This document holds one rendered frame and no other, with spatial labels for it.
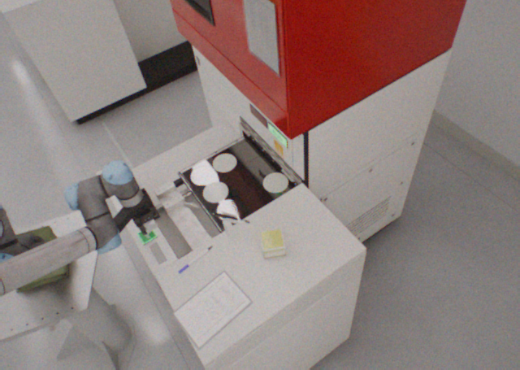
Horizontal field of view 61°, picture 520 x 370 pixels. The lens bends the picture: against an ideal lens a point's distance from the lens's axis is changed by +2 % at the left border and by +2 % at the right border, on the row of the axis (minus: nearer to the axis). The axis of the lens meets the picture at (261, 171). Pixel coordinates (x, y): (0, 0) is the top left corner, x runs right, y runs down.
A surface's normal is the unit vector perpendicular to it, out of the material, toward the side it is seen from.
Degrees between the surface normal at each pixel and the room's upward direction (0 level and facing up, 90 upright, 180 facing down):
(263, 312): 0
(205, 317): 0
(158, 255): 0
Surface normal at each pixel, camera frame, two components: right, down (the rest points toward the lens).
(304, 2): 0.55, 0.62
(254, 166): -0.09, -0.63
